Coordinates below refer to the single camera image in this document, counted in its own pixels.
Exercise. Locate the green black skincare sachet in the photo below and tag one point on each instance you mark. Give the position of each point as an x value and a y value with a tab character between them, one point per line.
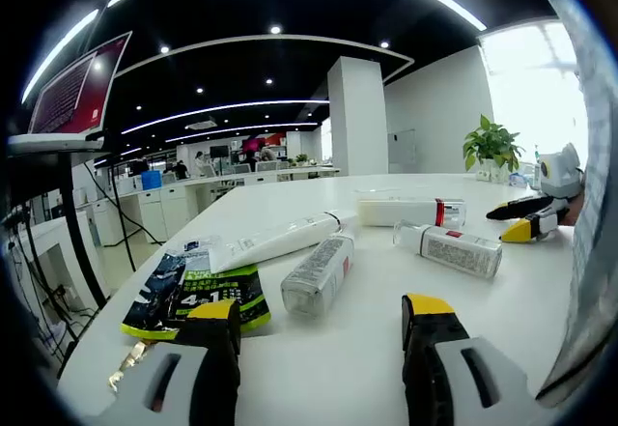
159	295

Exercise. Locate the ceiling air conditioner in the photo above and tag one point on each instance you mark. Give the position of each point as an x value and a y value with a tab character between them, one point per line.
202	124

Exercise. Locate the pale blue packet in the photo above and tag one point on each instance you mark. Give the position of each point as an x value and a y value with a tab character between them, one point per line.
520	179

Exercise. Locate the potted green plant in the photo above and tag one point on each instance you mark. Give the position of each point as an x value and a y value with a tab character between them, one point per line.
490	141

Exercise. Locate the skincare bottle red square label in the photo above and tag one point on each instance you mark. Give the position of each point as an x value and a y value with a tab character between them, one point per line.
458	252

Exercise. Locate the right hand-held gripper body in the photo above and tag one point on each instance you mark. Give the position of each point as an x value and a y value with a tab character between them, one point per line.
562	175

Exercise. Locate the gold skincare sachet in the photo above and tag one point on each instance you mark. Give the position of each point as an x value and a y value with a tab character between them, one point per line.
129	357

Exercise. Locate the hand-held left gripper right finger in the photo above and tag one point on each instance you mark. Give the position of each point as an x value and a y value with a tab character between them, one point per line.
449	377

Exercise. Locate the long white office desk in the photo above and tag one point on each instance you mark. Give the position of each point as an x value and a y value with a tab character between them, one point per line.
193	194

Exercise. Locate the black laptop stand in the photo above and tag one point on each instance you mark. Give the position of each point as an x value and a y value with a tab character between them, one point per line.
72	204

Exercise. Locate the open laptop red screen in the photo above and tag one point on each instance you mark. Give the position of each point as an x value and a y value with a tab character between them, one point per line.
67	93

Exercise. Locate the blue storage box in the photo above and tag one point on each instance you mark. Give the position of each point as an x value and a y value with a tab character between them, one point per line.
150	180

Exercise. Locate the silver purple skincare sachet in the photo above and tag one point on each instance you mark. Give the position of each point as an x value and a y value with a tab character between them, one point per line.
198	247

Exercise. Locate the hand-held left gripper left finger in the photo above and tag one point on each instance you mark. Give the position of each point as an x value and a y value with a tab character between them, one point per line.
198	373

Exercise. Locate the white skincare bottle red band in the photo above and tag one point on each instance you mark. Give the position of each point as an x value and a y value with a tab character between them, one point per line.
396	212

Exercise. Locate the white skincare tube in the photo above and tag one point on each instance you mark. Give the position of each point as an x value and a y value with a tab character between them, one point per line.
280	242

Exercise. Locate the skincare bottle red stripe label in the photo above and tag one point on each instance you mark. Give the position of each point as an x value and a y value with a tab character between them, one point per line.
314	276

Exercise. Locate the person's striped shirt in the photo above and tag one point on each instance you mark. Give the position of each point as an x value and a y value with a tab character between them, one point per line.
586	276

